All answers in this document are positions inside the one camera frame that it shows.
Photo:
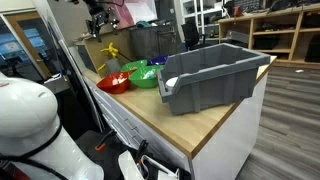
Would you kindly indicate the grey plastic storage bin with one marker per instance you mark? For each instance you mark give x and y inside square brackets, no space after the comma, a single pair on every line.
[213,80]

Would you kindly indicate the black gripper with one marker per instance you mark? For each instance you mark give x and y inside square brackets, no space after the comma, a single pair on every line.
[100,18]

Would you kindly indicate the blue plastic bowl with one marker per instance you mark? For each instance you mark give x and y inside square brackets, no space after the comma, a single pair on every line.
[158,60]

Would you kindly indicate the red flat panel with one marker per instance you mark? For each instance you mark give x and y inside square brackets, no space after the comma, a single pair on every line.
[133,13]

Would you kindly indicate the wooden framed glass door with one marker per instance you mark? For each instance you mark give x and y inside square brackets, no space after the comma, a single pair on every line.
[23,17]

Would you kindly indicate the orange white patterned box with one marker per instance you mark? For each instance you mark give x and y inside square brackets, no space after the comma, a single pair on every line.
[87,33]

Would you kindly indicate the small green plastic bowl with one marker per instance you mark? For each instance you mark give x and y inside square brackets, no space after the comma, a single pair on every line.
[131,65]

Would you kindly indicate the wooden box with black panel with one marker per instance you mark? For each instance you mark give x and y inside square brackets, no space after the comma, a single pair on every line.
[100,45]

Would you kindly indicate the red plastic bowl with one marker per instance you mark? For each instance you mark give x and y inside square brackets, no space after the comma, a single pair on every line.
[113,85]

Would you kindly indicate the white orange small pieces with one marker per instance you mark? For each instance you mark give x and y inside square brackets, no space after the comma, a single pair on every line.
[118,79]

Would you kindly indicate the white drawer cabinet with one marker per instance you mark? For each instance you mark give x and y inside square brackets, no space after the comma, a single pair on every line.
[226,143]

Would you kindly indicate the large green plastic bowl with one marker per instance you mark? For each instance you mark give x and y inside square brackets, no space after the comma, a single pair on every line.
[141,82]

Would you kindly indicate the teal cloth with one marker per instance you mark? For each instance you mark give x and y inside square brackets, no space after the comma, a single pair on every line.
[143,24]

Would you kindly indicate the crumpled white blue wrapper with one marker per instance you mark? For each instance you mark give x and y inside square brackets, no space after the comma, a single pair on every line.
[150,74]

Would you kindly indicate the silver metal cylinder cup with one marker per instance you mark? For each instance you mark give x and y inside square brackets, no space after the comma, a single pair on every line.
[113,66]

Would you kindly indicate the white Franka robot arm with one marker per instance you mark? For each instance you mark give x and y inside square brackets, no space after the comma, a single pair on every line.
[26,110]

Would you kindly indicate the white plastic bracket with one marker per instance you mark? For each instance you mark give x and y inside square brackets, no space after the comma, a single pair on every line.
[128,166]

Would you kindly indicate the black orange bar clamp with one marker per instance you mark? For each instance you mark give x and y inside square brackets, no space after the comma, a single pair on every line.
[104,141]
[141,151]

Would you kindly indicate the white shelving rack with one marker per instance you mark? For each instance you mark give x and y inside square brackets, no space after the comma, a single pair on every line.
[182,13]

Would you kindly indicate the black office chair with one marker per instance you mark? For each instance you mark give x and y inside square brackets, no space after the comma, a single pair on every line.
[190,35]

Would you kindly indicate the wooden shelf workbench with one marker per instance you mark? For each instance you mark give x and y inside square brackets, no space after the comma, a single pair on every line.
[270,32]

